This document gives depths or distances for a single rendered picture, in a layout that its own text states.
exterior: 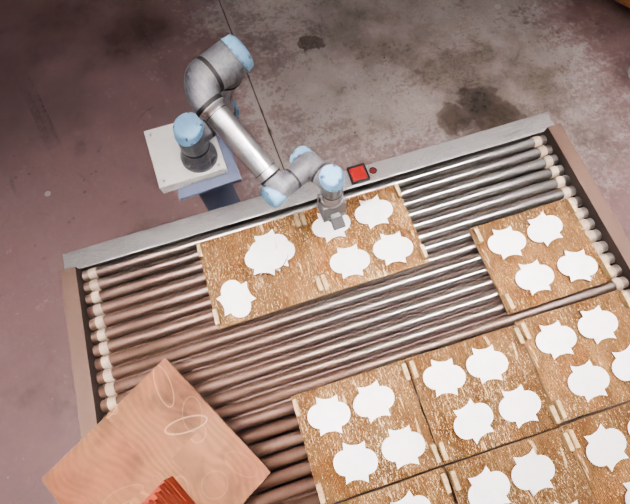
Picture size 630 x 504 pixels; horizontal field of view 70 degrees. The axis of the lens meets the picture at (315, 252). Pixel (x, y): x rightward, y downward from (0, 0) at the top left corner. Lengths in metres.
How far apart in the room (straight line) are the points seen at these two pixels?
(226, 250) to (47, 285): 1.60
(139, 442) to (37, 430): 1.42
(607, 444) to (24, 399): 2.75
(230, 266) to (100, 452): 0.73
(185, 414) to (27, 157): 2.44
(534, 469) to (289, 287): 1.00
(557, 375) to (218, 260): 1.27
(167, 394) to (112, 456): 0.24
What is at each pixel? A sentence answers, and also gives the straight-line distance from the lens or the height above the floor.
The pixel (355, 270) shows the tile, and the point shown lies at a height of 0.95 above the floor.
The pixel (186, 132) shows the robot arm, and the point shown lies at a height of 1.14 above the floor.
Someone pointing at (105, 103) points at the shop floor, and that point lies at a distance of 3.57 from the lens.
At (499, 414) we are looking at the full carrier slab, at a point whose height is 0.94.
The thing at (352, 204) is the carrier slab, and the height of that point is 0.94.
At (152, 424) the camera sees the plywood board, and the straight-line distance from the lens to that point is 1.60.
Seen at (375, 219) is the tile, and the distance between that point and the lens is 1.75.
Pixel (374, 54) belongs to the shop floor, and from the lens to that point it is 3.49.
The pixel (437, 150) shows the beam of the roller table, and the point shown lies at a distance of 1.97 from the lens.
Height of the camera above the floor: 2.54
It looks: 71 degrees down
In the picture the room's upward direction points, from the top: 5 degrees counter-clockwise
